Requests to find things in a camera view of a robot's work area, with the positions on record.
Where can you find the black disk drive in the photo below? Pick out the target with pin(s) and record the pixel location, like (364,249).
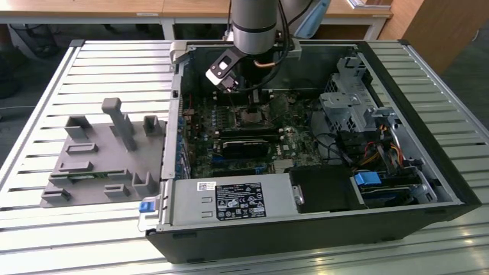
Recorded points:
(385,194)

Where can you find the black plastic shroud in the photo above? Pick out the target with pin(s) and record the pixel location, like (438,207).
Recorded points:
(324,189)

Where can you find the silver power supply unit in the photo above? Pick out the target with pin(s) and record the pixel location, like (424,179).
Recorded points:
(191,206)

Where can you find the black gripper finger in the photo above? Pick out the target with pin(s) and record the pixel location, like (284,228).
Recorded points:
(255,100)

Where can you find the black open PC case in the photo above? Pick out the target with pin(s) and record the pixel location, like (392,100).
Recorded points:
(267,243)

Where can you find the white desk label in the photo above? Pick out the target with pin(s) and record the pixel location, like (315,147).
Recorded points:
(147,13)

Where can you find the green RAM stick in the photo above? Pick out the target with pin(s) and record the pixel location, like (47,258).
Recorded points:
(99,175)

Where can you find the CPU socket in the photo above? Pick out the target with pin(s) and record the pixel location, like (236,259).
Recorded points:
(243,121)

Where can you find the stack of papers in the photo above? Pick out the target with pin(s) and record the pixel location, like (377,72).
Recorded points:
(363,3)

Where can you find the grey parts rack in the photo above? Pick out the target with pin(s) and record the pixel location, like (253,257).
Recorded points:
(111,160)

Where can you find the silver chipset heatsink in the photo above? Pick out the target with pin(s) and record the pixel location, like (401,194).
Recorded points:
(285,166)

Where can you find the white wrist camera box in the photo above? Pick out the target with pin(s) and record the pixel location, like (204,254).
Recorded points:
(221,67)

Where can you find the silver metal drive cage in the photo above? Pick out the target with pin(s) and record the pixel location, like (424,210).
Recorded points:
(340,114)

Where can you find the green motherboard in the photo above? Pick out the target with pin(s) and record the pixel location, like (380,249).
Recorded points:
(293,143)

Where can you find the black installed RAM stick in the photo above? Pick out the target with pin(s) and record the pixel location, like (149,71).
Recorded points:
(248,131)

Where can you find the blue disk carrier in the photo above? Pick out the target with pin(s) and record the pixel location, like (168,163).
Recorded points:
(367,180)

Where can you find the blue case latch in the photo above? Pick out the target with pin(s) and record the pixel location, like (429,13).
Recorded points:
(145,207)

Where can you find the wooden desk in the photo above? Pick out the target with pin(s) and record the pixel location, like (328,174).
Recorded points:
(76,7)

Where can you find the black graphics card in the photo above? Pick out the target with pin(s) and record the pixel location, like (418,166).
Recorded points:
(244,150)

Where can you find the wooden cabinet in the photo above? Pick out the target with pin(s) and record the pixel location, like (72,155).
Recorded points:
(438,28)

